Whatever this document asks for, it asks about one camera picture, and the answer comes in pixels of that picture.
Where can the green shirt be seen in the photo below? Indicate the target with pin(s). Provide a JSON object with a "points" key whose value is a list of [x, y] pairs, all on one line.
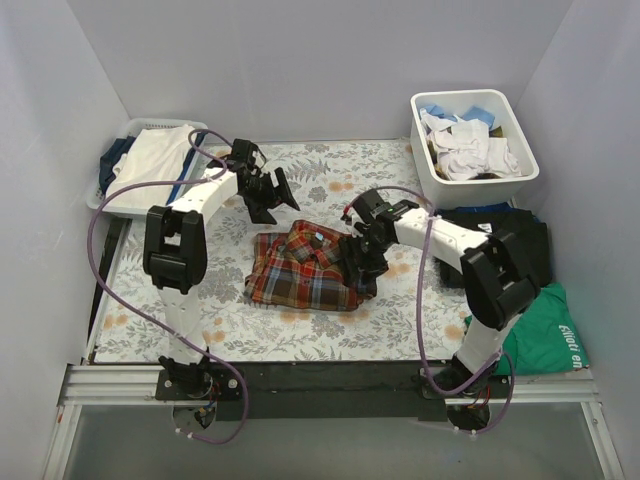
{"points": [[544, 339]]}

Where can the white folded garment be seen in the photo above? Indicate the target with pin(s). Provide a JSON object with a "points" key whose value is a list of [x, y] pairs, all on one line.
{"points": [[155, 155]]}

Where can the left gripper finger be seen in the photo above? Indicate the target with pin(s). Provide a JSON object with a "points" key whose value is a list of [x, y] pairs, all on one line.
{"points": [[283, 191], [259, 214]]}

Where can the light blue garment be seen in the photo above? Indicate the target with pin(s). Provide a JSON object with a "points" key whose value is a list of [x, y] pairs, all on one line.
{"points": [[474, 113]]}

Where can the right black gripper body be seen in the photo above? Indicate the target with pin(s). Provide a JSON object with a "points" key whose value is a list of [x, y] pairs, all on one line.
{"points": [[365, 258]]}

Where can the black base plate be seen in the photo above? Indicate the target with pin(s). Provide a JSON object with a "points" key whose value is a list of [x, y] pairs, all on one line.
{"points": [[305, 390]]}

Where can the floral table mat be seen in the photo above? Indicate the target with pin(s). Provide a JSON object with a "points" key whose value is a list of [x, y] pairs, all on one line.
{"points": [[412, 313]]}

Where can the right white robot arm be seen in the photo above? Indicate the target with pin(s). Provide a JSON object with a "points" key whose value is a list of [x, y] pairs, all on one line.
{"points": [[498, 280]]}

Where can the grey perforated basket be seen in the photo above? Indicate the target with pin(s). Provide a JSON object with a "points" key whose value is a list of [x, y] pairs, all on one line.
{"points": [[94, 195]]}

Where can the white crumpled clothes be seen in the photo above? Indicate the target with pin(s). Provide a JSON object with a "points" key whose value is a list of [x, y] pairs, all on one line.
{"points": [[469, 150]]}

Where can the black folded shirt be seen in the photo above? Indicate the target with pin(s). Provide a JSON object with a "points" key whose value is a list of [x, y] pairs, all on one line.
{"points": [[532, 234]]}

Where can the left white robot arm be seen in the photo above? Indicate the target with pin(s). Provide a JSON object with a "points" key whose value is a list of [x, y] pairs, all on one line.
{"points": [[175, 250]]}

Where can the white plastic bin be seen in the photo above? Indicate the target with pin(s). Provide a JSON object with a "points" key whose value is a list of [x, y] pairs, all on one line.
{"points": [[450, 194]]}

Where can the navy blue garment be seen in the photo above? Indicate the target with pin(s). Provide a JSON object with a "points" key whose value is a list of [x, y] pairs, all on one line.
{"points": [[110, 159]]}

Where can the plaid long sleeve shirt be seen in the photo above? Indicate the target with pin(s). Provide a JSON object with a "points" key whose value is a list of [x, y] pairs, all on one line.
{"points": [[301, 269]]}

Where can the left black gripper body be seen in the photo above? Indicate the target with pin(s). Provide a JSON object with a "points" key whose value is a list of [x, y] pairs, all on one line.
{"points": [[270, 193]]}

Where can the aluminium frame rail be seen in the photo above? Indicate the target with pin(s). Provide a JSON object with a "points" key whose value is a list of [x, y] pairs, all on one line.
{"points": [[135, 385]]}

